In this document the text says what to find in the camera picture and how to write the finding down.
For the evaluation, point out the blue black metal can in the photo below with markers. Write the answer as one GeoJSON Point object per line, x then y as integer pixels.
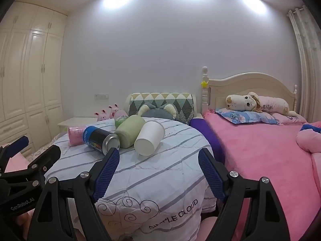
{"type": "Point", "coordinates": [100, 139]}

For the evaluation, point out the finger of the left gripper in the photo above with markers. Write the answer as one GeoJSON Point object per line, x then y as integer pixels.
{"type": "Point", "coordinates": [11, 150]}
{"type": "Point", "coordinates": [37, 164]}

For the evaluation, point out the cream curtain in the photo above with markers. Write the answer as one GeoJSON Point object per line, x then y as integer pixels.
{"type": "Point", "coordinates": [307, 34]}

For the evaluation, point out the triangle pattern quilted cushion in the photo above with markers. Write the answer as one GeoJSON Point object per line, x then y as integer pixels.
{"type": "Point", "coordinates": [185, 103]}

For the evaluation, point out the white nightstand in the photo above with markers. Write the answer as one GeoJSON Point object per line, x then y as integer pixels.
{"type": "Point", "coordinates": [75, 122]}

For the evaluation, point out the pink long pillow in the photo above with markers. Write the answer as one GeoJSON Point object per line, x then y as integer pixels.
{"type": "Point", "coordinates": [274, 105]}

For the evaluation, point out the white striped folded quilt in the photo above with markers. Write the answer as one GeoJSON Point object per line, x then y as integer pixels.
{"type": "Point", "coordinates": [160, 197]}

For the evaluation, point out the pink plush cushion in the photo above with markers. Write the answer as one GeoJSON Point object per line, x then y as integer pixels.
{"type": "Point", "coordinates": [308, 139]}

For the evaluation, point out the purple pillow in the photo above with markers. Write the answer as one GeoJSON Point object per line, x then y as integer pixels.
{"type": "Point", "coordinates": [217, 147]}

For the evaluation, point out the dog plush toy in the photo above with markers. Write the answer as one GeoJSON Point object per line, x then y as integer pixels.
{"type": "Point", "coordinates": [249, 102]}

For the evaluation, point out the white paper cup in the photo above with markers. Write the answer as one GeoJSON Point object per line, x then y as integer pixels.
{"type": "Point", "coordinates": [149, 138]}

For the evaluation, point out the pink bed blanket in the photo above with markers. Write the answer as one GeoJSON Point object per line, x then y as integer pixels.
{"type": "Point", "coordinates": [264, 150]}

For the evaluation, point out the yellow star sticker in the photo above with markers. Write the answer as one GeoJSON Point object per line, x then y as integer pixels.
{"type": "Point", "coordinates": [204, 84]}

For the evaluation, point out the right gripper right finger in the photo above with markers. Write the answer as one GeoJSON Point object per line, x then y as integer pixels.
{"type": "Point", "coordinates": [265, 220]}

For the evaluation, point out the green pink patterned cup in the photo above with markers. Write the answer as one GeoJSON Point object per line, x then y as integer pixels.
{"type": "Point", "coordinates": [119, 120]}

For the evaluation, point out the cream wardrobe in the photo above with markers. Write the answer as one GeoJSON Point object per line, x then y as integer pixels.
{"type": "Point", "coordinates": [31, 43]}

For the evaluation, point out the cream bed headboard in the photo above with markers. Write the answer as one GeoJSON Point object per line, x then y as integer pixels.
{"type": "Point", "coordinates": [262, 84]}

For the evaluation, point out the grey bear plush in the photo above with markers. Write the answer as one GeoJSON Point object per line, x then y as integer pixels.
{"type": "Point", "coordinates": [166, 111]}

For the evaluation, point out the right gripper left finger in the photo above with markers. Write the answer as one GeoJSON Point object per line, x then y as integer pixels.
{"type": "Point", "coordinates": [51, 219]}

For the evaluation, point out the plain green cup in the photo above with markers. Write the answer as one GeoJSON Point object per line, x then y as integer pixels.
{"type": "Point", "coordinates": [129, 130]}

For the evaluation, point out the pink pig plush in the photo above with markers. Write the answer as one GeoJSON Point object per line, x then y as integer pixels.
{"type": "Point", "coordinates": [116, 112]}
{"type": "Point", "coordinates": [102, 115]}

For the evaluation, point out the blue cartoon pillow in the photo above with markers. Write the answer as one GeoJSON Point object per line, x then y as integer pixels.
{"type": "Point", "coordinates": [246, 117]}

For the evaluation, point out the wall socket plate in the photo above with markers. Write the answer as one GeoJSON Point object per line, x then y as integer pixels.
{"type": "Point", "coordinates": [101, 96]}

